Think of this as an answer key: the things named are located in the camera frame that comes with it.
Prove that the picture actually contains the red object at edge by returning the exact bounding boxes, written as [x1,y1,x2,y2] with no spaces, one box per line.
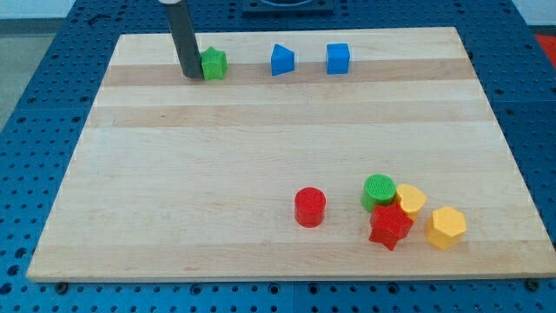
[535,34,556,67]

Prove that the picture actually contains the yellow heart block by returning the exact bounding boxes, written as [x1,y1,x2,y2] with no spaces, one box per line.
[394,183,427,221]

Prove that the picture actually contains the red star block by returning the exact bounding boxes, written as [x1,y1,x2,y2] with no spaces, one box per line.
[368,203,414,250]

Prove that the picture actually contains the blue cube block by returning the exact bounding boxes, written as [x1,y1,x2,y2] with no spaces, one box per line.
[327,43,350,75]

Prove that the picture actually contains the green cylinder block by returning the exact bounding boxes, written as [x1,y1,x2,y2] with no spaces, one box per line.
[361,174,396,212]

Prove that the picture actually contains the red cylinder block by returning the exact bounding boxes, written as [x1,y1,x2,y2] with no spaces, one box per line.
[294,187,327,228]

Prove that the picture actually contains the yellow hexagon block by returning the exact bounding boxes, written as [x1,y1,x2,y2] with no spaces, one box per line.
[425,206,467,250]

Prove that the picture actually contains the green star block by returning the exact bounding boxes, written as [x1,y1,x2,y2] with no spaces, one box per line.
[201,46,228,81]

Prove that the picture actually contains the wooden board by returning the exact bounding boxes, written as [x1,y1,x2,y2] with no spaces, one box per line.
[27,27,555,283]

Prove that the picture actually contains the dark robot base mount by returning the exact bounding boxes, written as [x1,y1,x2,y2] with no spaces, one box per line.
[241,0,334,16]

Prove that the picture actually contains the blue triangular block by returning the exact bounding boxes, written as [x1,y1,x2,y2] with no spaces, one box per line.
[270,44,295,76]

